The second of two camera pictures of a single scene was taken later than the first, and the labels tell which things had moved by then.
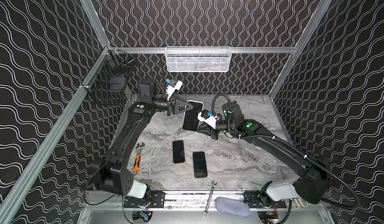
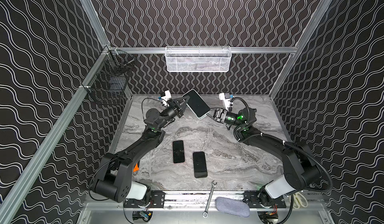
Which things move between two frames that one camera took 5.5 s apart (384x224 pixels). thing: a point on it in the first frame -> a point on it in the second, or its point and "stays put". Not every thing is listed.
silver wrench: (205, 214) stays put
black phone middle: (200, 169) stays put
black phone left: (178, 154) stays put
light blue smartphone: (206, 116) -> (225, 97)
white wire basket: (197, 59) stays put
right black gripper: (214, 129) -> (217, 115)
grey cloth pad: (233, 206) stays put
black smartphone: (190, 120) -> (197, 104)
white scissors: (296, 202) stays put
